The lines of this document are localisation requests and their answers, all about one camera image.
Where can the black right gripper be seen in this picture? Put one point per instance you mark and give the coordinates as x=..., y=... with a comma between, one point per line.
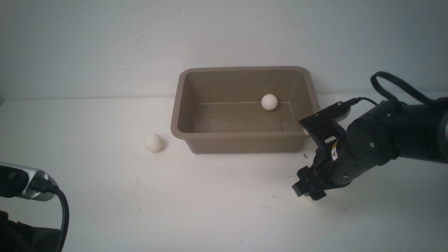
x=367, y=142

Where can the white ball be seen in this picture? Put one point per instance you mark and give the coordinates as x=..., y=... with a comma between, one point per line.
x=269, y=102
x=153, y=143

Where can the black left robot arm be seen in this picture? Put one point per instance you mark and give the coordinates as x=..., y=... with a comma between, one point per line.
x=20, y=237

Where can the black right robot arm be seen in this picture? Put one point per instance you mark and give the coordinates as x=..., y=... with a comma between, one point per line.
x=419, y=131

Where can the brown plastic bin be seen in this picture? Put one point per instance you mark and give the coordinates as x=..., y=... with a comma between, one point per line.
x=218, y=110

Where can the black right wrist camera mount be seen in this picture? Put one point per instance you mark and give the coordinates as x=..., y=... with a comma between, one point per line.
x=325, y=123

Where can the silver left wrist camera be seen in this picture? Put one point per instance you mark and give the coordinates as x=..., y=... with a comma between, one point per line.
x=26, y=183

